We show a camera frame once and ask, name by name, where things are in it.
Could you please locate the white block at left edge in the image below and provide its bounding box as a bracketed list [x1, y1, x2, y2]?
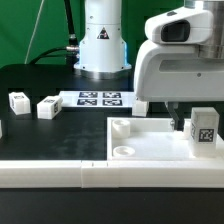
[0, 120, 2, 139]

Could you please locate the white thin cable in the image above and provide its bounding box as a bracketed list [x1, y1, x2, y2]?
[24, 0, 46, 65]

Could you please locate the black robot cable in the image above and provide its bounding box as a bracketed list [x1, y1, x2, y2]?
[29, 0, 81, 66]

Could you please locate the white U-shaped obstacle fence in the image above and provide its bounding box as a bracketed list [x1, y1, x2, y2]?
[0, 150, 224, 188]

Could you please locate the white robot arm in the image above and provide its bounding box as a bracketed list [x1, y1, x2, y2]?
[74, 0, 224, 117]

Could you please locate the white sheet with AprilTags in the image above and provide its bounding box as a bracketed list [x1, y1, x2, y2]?
[59, 91, 134, 108]

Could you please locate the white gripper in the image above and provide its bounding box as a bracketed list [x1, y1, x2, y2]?
[134, 6, 224, 131]

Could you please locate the white square tabletop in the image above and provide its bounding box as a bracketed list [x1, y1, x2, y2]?
[107, 117, 224, 161]

